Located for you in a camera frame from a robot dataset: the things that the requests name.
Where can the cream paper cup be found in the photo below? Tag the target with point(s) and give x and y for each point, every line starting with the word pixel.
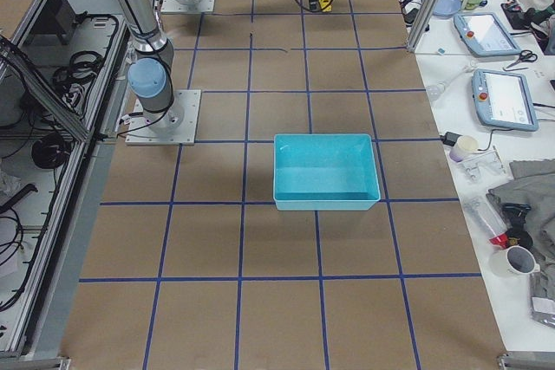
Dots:
pixel 463 147

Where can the teal plastic bin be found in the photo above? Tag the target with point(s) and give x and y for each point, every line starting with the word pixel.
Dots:
pixel 325 172

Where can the aluminium frame post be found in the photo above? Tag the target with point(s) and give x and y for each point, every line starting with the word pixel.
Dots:
pixel 429 1

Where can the teach pendant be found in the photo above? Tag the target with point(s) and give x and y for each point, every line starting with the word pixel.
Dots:
pixel 503 100
pixel 485 35

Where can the white grey mug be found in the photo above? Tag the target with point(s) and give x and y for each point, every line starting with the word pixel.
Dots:
pixel 513 261

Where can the near teach pendant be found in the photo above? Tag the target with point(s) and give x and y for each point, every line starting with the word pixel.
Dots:
pixel 503 100

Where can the grey cloth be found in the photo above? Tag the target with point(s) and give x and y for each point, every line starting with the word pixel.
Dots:
pixel 527 204

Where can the yellow beetle toy car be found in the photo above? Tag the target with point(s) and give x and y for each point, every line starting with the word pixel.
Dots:
pixel 325 6

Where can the far teach pendant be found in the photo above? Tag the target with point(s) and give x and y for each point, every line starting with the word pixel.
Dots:
pixel 485 35

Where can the black handled scissors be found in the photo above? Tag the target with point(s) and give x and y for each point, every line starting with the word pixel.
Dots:
pixel 526 55

